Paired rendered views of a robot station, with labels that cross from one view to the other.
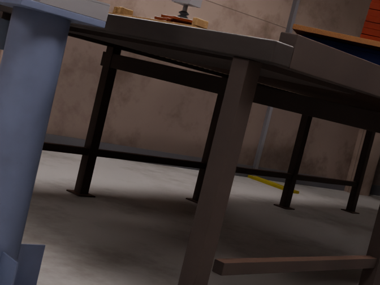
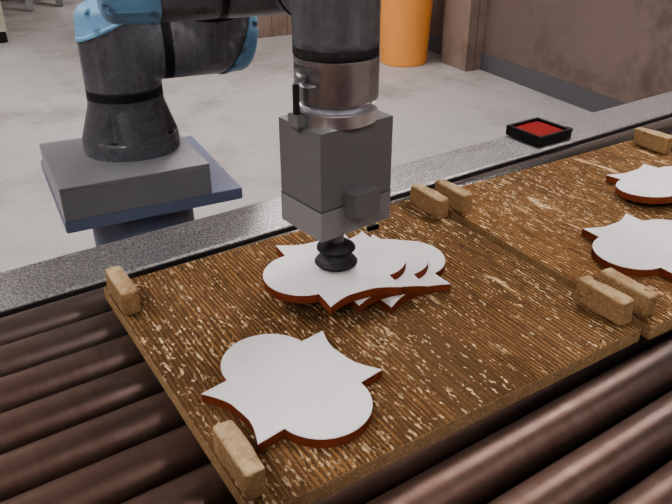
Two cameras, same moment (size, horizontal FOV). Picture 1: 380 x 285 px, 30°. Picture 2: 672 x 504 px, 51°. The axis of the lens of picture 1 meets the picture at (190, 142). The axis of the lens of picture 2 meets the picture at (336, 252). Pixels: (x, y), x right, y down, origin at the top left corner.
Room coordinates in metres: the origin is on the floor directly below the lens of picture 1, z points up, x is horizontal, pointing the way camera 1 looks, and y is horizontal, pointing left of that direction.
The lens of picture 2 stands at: (2.65, -0.47, 1.33)
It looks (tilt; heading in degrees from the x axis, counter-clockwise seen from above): 29 degrees down; 103
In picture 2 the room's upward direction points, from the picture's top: straight up
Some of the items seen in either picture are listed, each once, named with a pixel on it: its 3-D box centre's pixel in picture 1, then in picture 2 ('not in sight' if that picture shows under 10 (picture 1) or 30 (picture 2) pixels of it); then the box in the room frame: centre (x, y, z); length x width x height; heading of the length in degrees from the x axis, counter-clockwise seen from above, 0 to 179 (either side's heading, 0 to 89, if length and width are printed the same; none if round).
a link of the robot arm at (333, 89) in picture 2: not in sight; (333, 79); (2.51, 0.12, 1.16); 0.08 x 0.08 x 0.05
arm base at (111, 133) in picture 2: not in sight; (128, 115); (2.09, 0.51, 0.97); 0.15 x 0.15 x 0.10
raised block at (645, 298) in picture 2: not in sight; (626, 292); (2.80, 0.17, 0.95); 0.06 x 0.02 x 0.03; 134
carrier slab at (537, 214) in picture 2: not in sight; (638, 215); (2.84, 0.40, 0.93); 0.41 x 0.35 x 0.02; 44
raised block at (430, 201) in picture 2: (125, 12); (429, 200); (2.58, 0.34, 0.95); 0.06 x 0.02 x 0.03; 135
